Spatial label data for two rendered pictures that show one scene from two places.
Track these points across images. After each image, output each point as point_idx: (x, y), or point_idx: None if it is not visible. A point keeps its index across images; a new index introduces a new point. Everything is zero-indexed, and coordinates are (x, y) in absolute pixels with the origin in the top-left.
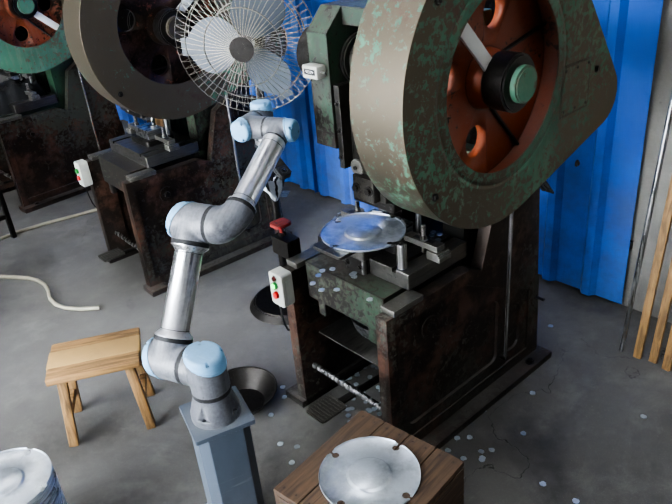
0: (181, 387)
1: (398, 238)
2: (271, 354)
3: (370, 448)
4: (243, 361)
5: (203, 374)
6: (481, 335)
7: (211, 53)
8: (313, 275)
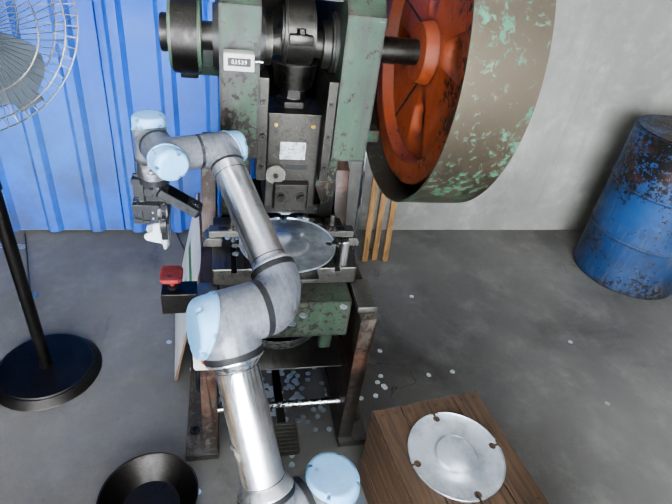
0: None
1: (327, 236)
2: (108, 435)
3: (426, 434)
4: (84, 467)
5: (356, 496)
6: None
7: None
8: None
